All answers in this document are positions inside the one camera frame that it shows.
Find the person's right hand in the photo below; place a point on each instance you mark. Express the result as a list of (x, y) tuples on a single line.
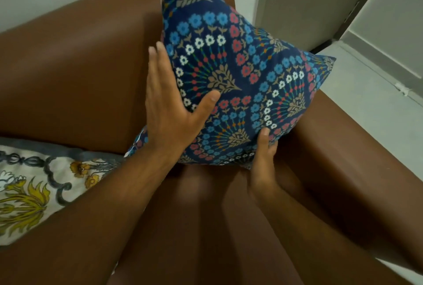
[(262, 169)]

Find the person's left hand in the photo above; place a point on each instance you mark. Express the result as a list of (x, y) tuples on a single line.
[(168, 113)]

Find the person's right thumb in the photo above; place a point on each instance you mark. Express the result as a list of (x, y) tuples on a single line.
[(263, 144)]

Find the person's left thumb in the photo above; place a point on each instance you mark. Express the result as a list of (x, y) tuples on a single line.
[(204, 107)]

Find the blue floral cushion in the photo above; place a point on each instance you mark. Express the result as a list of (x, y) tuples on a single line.
[(244, 73)]

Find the person's right forearm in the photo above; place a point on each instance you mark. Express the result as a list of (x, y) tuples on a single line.
[(317, 241)]

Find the person's left forearm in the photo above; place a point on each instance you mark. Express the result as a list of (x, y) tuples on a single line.
[(76, 225)]

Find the brown leather sofa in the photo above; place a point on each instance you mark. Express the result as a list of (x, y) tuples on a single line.
[(99, 73)]

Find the grey door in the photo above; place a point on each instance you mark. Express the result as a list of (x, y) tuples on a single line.
[(310, 0)]

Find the white yellow floral cushion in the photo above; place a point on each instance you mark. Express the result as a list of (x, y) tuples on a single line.
[(39, 189)]

